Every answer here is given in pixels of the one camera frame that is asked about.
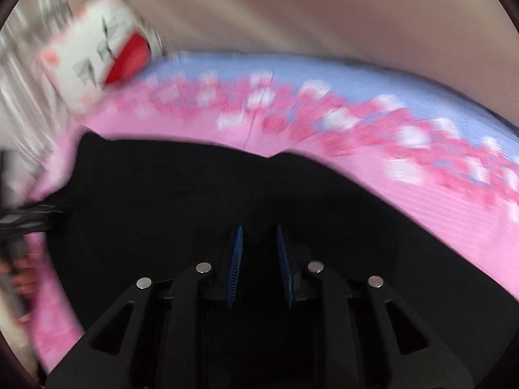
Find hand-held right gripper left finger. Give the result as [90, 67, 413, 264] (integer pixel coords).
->
[44, 225, 245, 389]

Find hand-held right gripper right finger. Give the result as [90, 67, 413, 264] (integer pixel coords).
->
[276, 224, 474, 389]

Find black pants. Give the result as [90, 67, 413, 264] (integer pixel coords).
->
[38, 132, 519, 389]

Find person's left hand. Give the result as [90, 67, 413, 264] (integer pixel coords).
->
[0, 257, 40, 297]

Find white satin curtain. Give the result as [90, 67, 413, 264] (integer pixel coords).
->
[0, 0, 82, 205]

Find pink floral bedsheet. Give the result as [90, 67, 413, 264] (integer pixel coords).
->
[30, 51, 519, 373]

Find white pink printed pillow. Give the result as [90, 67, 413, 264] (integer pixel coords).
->
[38, 0, 169, 115]

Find beige hanging cloth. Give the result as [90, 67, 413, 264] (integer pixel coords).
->
[57, 0, 519, 102]

